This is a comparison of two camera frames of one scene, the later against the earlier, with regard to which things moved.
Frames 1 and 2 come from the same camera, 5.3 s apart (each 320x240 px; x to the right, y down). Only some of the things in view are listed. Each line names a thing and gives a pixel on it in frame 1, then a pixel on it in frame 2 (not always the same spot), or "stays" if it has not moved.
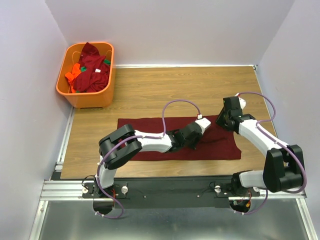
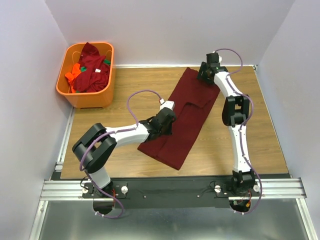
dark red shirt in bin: (96, 76) stays
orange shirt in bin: (76, 71) stays
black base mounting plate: (169, 193) stays
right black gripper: (219, 121) -> (202, 68)
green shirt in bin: (83, 68) stays
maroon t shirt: (217, 142) -> (193, 99)
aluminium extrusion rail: (74, 190) stays
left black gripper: (197, 139) -> (169, 131)
